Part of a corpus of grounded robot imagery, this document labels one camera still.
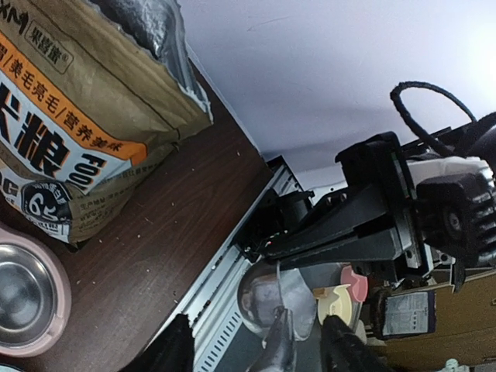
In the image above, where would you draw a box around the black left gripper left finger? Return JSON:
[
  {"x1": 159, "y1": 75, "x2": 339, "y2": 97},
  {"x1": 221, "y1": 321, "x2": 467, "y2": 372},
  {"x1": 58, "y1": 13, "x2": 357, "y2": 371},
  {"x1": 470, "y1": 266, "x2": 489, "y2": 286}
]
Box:
[{"x1": 142, "y1": 314, "x2": 195, "y2": 372}]

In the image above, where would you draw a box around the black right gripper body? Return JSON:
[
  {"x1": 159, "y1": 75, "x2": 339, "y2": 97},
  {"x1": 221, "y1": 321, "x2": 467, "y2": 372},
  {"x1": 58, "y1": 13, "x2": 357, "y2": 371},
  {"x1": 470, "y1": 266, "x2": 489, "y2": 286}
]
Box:
[{"x1": 336, "y1": 132, "x2": 422, "y2": 279}]

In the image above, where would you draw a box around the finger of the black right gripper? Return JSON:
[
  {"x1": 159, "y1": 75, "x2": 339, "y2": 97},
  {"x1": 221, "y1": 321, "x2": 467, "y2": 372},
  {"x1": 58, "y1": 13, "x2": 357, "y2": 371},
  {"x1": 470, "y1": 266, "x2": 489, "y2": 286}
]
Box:
[
  {"x1": 247, "y1": 185, "x2": 388, "y2": 252},
  {"x1": 262, "y1": 229, "x2": 399, "y2": 270}
]

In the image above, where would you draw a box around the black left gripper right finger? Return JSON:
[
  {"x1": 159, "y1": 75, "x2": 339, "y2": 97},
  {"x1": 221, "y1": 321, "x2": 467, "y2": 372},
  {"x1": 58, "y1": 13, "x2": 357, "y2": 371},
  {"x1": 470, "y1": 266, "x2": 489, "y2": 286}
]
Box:
[{"x1": 320, "y1": 315, "x2": 393, "y2": 372}]

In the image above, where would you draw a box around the metal food scoop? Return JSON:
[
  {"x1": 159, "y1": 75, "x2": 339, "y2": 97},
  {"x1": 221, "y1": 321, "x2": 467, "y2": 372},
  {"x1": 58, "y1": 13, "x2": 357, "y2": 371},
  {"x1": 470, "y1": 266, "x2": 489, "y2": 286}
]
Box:
[{"x1": 237, "y1": 261, "x2": 317, "y2": 371}]

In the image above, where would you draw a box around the brown dog food bag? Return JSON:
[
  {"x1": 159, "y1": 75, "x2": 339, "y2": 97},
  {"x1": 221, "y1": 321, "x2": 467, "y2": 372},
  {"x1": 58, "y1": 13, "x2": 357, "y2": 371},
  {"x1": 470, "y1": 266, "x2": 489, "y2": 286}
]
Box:
[{"x1": 1, "y1": 1, "x2": 213, "y2": 245}]

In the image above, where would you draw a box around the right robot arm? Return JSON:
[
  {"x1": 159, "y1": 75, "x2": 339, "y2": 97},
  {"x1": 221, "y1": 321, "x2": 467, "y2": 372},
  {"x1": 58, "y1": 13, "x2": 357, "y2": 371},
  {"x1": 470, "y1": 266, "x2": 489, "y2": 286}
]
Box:
[{"x1": 236, "y1": 114, "x2": 495, "y2": 282}]

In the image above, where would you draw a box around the pink double pet feeder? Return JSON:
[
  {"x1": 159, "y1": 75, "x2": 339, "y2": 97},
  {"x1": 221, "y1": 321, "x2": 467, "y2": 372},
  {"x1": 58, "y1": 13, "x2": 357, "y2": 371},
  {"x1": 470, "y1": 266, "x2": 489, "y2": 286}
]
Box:
[{"x1": 1, "y1": 224, "x2": 72, "y2": 357}]

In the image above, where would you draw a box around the steel bowl insert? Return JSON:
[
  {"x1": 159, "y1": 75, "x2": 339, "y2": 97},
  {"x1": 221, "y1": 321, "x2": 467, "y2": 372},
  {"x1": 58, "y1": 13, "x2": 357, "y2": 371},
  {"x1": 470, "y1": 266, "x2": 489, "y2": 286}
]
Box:
[{"x1": 1, "y1": 244, "x2": 57, "y2": 347}]

